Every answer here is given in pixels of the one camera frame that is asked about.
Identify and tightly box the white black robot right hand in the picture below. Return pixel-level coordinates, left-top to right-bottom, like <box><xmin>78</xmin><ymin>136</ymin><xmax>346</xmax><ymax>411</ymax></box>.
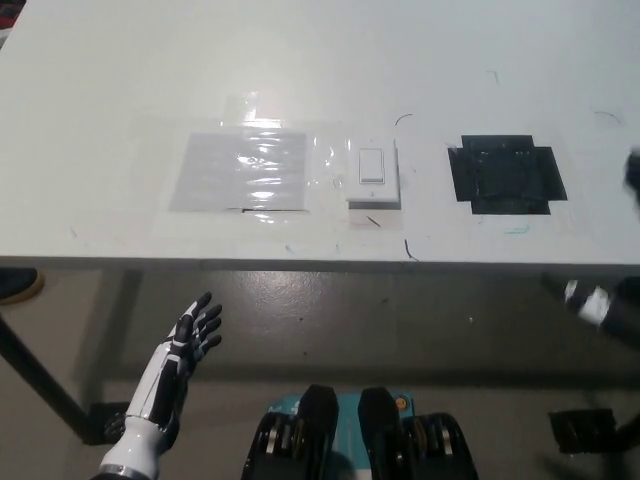
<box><xmin>542</xmin><ymin>145</ymin><xmax>640</xmax><ymax>351</ymax></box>

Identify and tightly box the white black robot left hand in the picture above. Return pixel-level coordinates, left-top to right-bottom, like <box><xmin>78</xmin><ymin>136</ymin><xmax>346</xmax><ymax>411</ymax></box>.
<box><xmin>98</xmin><ymin>292</ymin><xmax>224</xmax><ymax>474</ymax></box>

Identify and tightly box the white wall light switch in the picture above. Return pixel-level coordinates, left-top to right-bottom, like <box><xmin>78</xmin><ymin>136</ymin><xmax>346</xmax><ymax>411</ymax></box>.
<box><xmin>346</xmin><ymin>138</ymin><xmax>403</xmax><ymax>212</ymax></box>

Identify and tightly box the black table leg with foot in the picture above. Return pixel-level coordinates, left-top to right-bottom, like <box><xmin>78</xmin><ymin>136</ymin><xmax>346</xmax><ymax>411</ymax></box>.
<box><xmin>548</xmin><ymin>407</ymin><xmax>640</xmax><ymax>455</ymax></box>
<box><xmin>0</xmin><ymin>310</ymin><xmax>132</xmax><ymax>447</ymax></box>

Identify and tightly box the black tape patch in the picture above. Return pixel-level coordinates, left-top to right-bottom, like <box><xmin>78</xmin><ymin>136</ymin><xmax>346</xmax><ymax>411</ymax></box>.
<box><xmin>446</xmin><ymin>133</ymin><xmax>569</xmax><ymax>217</ymax></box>

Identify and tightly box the black shoe tan sole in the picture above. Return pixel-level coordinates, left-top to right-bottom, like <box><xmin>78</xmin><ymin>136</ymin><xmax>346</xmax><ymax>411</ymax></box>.
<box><xmin>0</xmin><ymin>267</ymin><xmax>46</xmax><ymax>307</ymax></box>

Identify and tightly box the clear plastic film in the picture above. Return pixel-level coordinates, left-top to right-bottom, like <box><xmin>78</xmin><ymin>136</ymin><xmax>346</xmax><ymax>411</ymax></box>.
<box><xmin>149</xmin><ymin>118</ymin><xmax>407</xmax><ymax>232</ymax></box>

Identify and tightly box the clear tape strip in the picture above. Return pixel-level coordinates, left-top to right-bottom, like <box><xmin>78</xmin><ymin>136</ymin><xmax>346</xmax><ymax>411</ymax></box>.
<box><xmin>221</xmin><ymin>91</ymin><xmax>284</xmax><ymax>127</ymax></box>

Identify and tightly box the red patterned object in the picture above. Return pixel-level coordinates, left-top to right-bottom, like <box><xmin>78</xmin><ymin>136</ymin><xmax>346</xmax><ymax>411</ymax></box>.
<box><xmin>0</xmin><ymin>0</ymin><xmax>24</xmax><ymax>39</ymax></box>

